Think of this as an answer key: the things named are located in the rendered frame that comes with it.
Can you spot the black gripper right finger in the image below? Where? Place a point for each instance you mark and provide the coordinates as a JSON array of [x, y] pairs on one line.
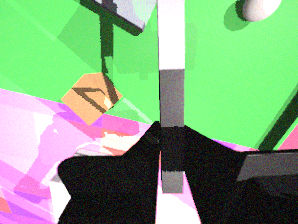
[[216, 174]]

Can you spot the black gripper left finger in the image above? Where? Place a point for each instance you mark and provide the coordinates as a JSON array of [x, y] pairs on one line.
[[137, 170]]

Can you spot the white golf ball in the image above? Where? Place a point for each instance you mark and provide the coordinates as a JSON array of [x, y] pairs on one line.
[[256, 10]]

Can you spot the green flat mat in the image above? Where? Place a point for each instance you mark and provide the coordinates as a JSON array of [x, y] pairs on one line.
[[240, 76]]

